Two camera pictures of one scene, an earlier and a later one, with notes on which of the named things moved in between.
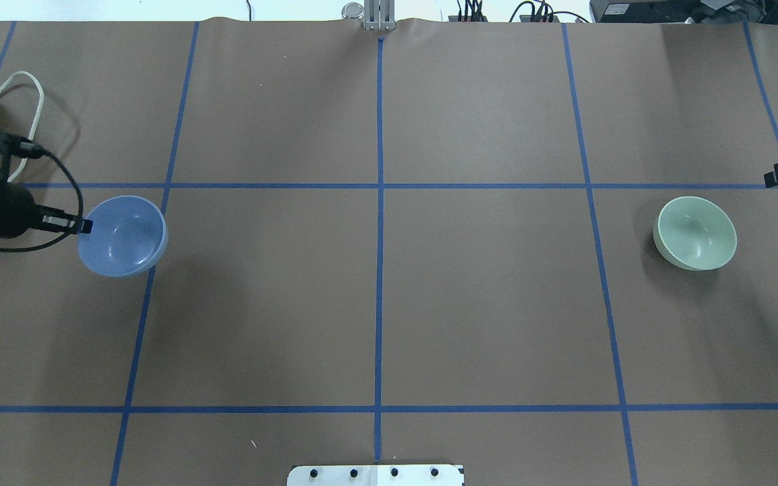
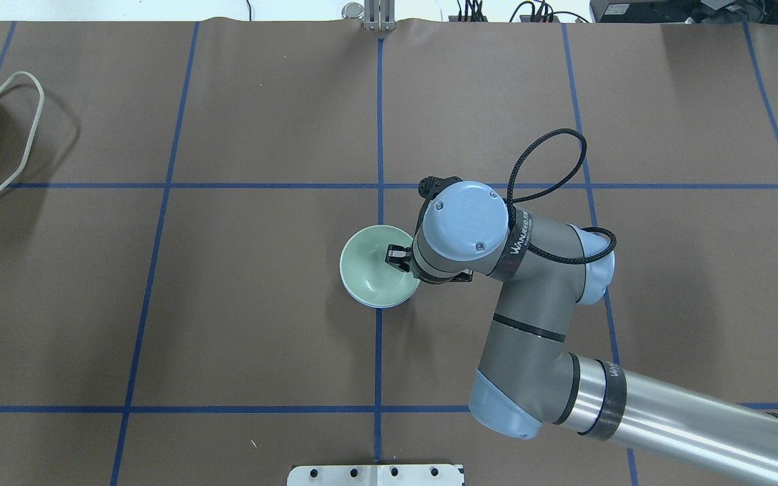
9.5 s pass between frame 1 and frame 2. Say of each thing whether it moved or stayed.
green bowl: moved
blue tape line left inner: stayed
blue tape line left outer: stayed
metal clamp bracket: stayed
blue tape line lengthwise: stayed
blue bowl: moved
